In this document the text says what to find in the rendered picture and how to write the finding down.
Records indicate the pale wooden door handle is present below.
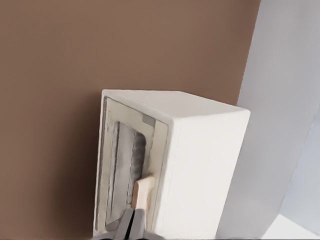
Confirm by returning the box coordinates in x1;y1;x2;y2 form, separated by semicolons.
131;174;157;210

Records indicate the oven door with window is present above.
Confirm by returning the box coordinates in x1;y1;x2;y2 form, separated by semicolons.
95;96;169;233

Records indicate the white oven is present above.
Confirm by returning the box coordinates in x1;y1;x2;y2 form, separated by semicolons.
92;88;251;240

